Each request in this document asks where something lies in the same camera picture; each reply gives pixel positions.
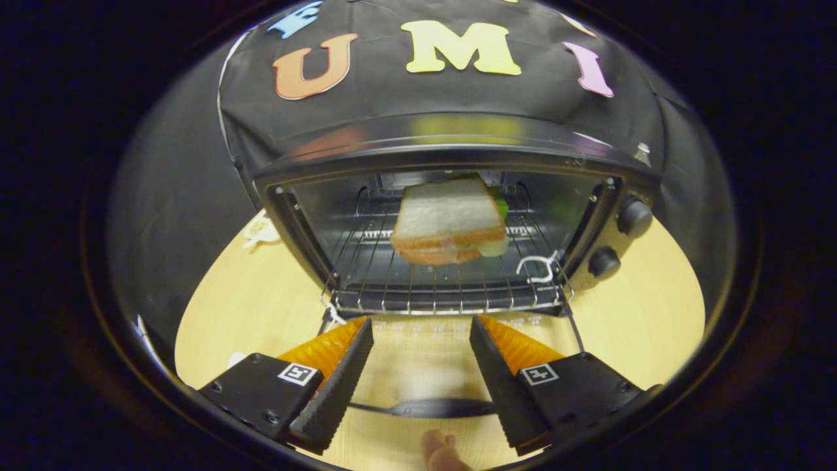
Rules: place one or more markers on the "white power plug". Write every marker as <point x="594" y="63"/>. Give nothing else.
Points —
<point x="261" y="230"/>

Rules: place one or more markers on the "toast sandwich with lettuce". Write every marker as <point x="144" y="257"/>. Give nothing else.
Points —
<point x="448" y="219"/>

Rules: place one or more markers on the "black toaster oven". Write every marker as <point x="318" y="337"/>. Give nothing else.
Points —
<point x="458" y="140"/>

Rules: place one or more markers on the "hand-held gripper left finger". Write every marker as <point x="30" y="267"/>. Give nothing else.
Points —
<point x="340" y="386"/>

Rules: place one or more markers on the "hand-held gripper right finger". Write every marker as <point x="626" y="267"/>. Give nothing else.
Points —
<point x="503" y="386"/>

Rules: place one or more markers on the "green drink bottle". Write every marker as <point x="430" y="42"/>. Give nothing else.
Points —
<point x="643" y="156"/>

